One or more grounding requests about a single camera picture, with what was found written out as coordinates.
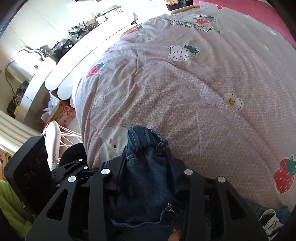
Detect pink strawberry print quilt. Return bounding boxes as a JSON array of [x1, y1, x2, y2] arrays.
[[73, 2, 295, 208]]

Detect white dresser desk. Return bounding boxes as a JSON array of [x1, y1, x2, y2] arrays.
[[16, 12, 136, 124]]

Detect red printed cardboard box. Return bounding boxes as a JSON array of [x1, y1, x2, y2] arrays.
[[44, 100, 76, 128]]

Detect pink plush blanket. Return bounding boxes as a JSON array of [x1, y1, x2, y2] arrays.
[[193, 0, 295, 48]]

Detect blue denim pants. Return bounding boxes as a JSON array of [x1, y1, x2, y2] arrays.
[[111, 126, 290, 240]]

